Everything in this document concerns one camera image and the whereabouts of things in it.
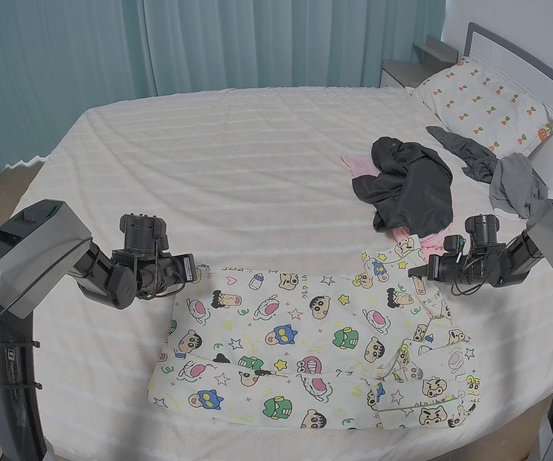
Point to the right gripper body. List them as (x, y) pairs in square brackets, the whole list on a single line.
[(449, 269)]

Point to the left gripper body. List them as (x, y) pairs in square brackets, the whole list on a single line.
[(175, 272)]

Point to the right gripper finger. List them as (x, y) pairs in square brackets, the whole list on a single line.
[(421, 272)]

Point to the white printed pyjama top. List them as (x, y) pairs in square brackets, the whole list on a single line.
[(305, 344)]

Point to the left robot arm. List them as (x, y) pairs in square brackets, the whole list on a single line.
[(31, 252)]

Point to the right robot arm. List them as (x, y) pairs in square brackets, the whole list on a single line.
[(550, 238)]

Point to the bed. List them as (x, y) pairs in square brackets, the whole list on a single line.
[(233, 161)]

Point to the pink garment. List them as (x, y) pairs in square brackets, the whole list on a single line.
[(430, 240)]

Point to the black garment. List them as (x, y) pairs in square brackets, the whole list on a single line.
[(416, 185)]

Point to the dark grey garment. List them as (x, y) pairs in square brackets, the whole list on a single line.
[(468, 154)]

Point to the white printed pillow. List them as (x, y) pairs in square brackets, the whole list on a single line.
[(488, 103)]

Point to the grey bedside table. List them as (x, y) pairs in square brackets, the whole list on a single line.
[(406, 72)]

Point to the blue-green curtain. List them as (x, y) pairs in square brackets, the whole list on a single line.
[(209, 31)]

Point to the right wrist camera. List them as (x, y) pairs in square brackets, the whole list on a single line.
[(453, 247)]

